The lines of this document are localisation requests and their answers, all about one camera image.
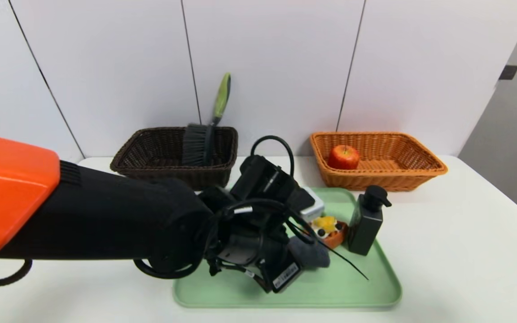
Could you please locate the grey brush with green handle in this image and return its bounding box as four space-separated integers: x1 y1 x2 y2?
182 72 232 167

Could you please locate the red apple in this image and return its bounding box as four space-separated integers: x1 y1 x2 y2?
328 144 361 171

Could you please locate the dark grey towel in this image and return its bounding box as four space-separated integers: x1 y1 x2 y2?
287 236 331 270

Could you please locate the dark brown wicker basket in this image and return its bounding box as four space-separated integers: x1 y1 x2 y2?
110 126 239 191

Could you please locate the orange wicker basket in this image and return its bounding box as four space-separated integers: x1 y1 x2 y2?
310 131 449 193

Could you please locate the fruit tart slice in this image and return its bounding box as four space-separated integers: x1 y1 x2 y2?
308 216 348 249

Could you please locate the black pump bottle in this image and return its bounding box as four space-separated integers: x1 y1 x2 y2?
347 185 393 257

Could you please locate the thin black zip tie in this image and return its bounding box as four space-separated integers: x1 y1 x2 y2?
285 219 370 281

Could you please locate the light green plastic tray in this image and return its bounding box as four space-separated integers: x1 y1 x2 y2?
173 187 403 310

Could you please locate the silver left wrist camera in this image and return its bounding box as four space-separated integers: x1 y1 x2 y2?
300 187 326 222

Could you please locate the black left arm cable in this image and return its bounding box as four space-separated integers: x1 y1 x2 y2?
0 259 33 288

